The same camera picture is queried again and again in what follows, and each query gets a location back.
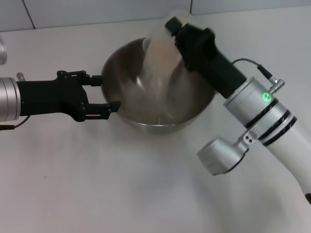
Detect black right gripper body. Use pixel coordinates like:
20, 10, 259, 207
175, 24, 247, 99

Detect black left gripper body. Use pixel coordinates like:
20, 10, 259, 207
16, 72, 89, 122

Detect clear plastic measuring cup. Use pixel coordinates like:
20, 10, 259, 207
142, 13, 196, 75

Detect white rice grains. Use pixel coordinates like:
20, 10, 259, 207
143, 40, 183, 123

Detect stainless steel mixing bowl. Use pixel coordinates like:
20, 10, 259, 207
100, 37, 218, 134

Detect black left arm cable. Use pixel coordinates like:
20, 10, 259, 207
0, 115, 32, 131

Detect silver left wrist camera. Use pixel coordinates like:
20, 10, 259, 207
0, 35, 9, 66

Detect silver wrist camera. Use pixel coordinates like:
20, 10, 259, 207
0, 35, 9, 66
196, 136, 251, 176

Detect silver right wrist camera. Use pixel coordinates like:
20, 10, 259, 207
196, 136, 251, 176

